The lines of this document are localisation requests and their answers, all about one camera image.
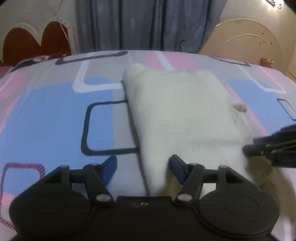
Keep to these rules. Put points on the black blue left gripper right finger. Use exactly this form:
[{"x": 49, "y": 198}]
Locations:
[{"x": 190, "y": 176}]

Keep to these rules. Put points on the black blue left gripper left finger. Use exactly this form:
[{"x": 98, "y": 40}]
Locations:
[{"x": 97, "y": 177}]

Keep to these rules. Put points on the white knitted sweater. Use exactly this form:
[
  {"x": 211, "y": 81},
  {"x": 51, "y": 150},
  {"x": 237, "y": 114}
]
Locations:
[{"x": 190, "y": 114}]

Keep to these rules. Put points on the patterned pink blue bedsheet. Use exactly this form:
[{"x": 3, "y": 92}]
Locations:
[{"x": 71, "y": 110}]

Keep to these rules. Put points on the cream wardrobe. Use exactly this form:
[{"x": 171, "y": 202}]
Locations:
[{"x": 291, "y": 69}]

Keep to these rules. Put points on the orange patterned cloth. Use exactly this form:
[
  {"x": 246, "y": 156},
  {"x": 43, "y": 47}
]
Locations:
[{"x": 264, "y": 62}]

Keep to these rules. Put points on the cream round headboard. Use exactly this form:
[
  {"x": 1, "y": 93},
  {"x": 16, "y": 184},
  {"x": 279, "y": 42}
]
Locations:
[{"x": 243, "y": 40}]

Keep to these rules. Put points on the dark red patterned pillow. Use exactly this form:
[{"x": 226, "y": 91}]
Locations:
[{"x": 5, "y": 69}]

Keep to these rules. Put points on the blue grey curtain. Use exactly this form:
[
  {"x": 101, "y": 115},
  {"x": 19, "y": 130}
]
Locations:
[{"x": 181, "y": 26}]

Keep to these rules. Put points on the red heart shaped headboard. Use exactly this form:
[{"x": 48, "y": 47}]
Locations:
[{"x": 23, "y": 41}]

